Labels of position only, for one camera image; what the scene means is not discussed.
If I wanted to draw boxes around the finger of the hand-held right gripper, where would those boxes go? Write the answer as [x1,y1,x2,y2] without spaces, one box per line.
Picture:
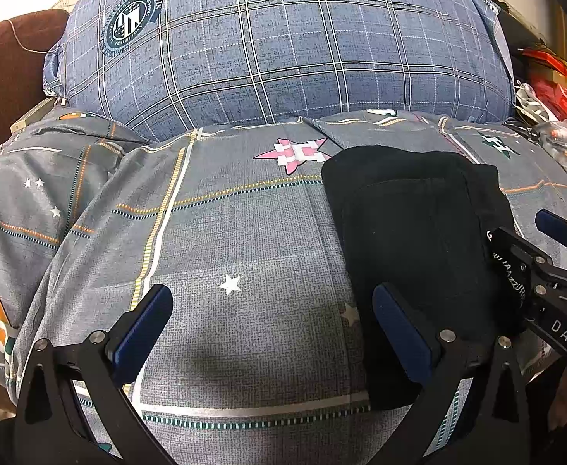
[486,226,562,282]
[535,209,567,255]

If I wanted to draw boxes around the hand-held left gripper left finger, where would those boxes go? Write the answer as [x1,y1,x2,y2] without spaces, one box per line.
[12,283,180,465]

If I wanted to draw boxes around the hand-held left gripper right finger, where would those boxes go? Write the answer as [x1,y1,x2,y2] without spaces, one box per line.
[371,283,543,465]

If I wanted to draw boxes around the black pants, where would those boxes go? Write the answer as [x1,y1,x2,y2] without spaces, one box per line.
[321,146,529,410]

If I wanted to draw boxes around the pile of red packets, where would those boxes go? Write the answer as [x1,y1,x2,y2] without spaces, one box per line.
[518,46,567,122]

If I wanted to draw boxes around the grey star printed bedsheet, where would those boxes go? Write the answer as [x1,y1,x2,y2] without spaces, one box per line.
[0,107,567,465]

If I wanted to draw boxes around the brown cushion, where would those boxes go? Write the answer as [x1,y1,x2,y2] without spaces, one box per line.
[0,9,70,165]

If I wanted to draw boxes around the blue plaid pillow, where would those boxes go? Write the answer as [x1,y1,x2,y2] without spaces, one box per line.
[41,0,517,142]

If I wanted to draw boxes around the wooden bed frame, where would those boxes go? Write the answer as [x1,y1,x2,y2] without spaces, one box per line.
[11,98,58,133]

